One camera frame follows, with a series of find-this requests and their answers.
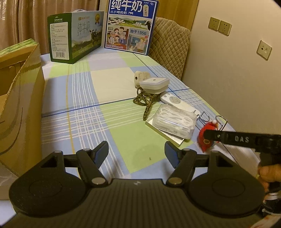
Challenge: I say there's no red Doraemon toy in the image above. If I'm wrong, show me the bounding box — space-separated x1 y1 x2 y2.
197 120 218 152

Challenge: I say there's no clear floss pick box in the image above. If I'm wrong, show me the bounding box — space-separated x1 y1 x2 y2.
152 104 197 140

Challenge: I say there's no person's right hand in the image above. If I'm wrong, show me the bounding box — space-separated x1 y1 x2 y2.
258 164 281 192

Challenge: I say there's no white square tray lid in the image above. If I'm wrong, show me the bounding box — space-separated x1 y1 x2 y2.
145 116 184 147

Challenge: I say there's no white remote control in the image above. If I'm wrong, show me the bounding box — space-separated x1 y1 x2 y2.
160 92 201 115

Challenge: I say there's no plaid tablecloth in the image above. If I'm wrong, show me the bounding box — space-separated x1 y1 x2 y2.
0 46 262 220

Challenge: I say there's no patterned hair claw clip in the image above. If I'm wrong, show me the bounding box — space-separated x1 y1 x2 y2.
133 87 161 121

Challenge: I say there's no open cardboard box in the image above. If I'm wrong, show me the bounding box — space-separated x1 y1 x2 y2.
1 43 45 177

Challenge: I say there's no white square device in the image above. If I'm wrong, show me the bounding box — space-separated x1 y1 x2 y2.
140 77 169 95

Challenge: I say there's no quilted beige chair cover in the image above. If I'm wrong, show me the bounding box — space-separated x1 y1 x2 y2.
149 17 191 80

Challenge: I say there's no green milk carton box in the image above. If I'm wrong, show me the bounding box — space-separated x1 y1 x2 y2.
47 9 104 64

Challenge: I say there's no green packet stack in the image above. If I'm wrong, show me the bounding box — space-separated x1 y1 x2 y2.
0 38 37 57

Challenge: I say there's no blue milk carton box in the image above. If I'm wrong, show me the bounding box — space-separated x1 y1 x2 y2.
104 0 159 56

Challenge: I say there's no beige curtain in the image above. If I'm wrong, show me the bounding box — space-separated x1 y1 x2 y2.
0 0 100 54

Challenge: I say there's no metal wire holder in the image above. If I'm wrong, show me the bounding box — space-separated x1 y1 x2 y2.
196 111 228 131

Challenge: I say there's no single wall socket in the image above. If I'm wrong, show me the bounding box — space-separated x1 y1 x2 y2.
256 40 272 61

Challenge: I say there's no small white camera toy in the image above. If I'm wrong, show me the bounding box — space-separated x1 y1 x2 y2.
134 71 151 88

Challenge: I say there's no double wall socket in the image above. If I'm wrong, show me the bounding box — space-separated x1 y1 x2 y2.
208 17 232 36

